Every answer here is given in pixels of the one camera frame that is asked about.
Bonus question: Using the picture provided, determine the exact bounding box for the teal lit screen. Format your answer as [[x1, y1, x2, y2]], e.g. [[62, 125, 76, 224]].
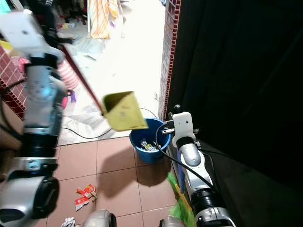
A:
[[0, 0, 11, 15]]

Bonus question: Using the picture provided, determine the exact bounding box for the grey robot leg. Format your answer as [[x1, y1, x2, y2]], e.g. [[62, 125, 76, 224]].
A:
[[83, 210, 117, 227], [158, 215, 188, 227]]

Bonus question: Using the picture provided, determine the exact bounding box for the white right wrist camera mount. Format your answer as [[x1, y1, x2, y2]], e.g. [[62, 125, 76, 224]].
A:
[[171, 112, 196, 148]]

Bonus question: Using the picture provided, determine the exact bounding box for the red snack wrapper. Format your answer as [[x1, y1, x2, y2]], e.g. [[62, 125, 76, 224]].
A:
[[74, 184, 98, 211]]

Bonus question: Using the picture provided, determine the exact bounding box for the thin black floor cable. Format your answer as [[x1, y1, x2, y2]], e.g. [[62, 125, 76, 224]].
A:
[[59, 107, 160, 140]]

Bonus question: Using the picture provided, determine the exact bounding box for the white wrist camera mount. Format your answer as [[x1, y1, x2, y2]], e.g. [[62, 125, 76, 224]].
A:
[[171, 112, 196, 148], [0, 9, 65, 65]]

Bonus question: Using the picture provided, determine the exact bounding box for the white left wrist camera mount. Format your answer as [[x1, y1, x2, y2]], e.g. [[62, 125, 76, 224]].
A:
[[0, 9, 65, 65]]

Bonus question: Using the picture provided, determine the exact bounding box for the trash pile in bucket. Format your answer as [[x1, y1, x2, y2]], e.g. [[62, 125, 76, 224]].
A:
[[139, 138, 160, 152]]

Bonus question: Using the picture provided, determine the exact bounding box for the grey right robot leg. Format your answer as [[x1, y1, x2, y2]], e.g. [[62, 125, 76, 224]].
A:
[[158, 215, 188, 227]]

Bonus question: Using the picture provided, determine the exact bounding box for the grey left robot leg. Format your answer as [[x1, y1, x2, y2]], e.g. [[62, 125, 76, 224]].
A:
[[83, 210, 117, 227]]

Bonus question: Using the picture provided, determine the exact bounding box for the orange striped cloth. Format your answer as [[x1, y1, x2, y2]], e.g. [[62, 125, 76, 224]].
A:
[[89, 0, 120, 40]]

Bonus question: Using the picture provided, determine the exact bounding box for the blue plastic bucket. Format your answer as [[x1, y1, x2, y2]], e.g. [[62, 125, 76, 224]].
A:
[[129, 118, 171, 164]]

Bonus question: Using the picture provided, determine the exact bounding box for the crumpled white paper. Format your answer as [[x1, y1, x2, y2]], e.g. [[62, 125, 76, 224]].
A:
[[61, 217, 77, 227]]

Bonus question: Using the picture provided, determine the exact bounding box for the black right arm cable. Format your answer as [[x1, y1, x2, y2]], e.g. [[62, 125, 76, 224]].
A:
[[154, 123, 218, 191]]

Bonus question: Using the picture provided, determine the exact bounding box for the green broom with blue handle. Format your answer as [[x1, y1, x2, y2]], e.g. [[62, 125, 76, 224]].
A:
[[166, 147, 197, 227]]

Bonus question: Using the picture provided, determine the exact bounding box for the yellow dustpan with red handle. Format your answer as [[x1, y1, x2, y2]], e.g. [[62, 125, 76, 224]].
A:
[[59, 44, 149, 132]]

